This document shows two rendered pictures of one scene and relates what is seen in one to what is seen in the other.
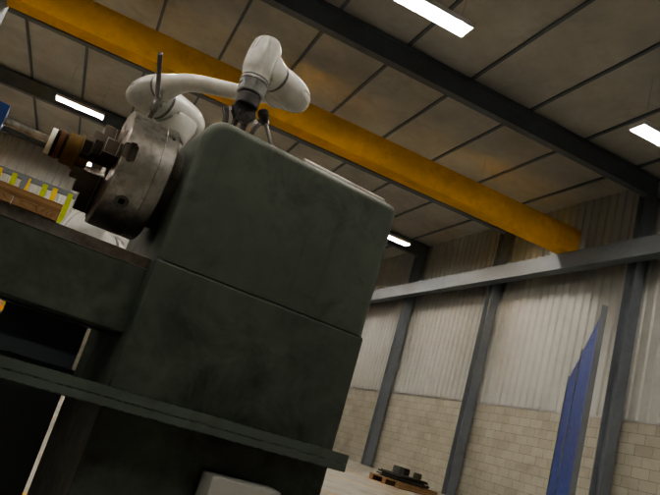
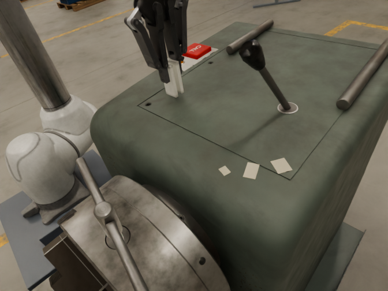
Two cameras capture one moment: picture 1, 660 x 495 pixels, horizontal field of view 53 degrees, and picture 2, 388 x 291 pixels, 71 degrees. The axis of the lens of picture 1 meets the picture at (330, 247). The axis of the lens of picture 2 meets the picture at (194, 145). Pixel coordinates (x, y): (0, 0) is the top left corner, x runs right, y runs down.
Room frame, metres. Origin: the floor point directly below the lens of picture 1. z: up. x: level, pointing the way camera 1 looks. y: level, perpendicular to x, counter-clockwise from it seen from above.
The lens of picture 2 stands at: (1.40, 0.49, 1.56)
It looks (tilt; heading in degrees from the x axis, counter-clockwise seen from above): 42 degrees down; 345
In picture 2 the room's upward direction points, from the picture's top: 10 degrees counter-clockwise
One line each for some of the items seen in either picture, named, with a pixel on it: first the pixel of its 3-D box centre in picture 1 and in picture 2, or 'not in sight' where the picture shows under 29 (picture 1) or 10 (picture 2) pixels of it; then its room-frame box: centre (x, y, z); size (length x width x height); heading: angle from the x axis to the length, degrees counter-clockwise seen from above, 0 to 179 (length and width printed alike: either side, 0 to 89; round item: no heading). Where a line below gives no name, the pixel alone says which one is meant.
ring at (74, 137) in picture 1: (71, 149); not in sight; (1.59, 0.70, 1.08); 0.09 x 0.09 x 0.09; 26
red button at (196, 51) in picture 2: not in sight; (196, 52); (2.06, 0.26, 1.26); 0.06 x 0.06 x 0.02; 26
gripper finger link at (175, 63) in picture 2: not in sight; (175, 76); (1.89, 0.37, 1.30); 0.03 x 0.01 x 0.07; 26
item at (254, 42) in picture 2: (263, 117); (252, 56); (1.73, 0.29, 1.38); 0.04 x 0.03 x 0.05; 116
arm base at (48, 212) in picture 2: not in sight; (52, 194); (2.19, 0.84, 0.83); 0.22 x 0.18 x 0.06; 110
